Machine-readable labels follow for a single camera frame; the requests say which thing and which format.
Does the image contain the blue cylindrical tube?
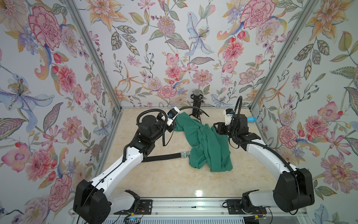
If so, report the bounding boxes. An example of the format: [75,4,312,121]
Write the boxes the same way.
[247,117,257,123]

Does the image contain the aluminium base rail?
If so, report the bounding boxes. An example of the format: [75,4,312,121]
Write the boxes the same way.
[98,198,312,224]

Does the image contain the green trousers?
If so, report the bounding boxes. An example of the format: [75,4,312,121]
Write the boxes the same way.
[175,113,233,172]

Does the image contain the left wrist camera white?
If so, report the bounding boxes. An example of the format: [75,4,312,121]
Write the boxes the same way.
[167,106,180,121]

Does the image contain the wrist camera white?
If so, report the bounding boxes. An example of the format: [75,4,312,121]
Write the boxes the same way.
[167,106,180,121]
[223,108,235,126]

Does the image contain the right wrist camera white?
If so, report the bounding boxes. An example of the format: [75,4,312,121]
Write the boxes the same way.
[223,108,235,126]

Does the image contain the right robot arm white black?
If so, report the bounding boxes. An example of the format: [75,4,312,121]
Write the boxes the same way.
[213,97,315,215]

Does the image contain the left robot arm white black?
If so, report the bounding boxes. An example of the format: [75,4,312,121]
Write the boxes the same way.
[73,107,182,224]

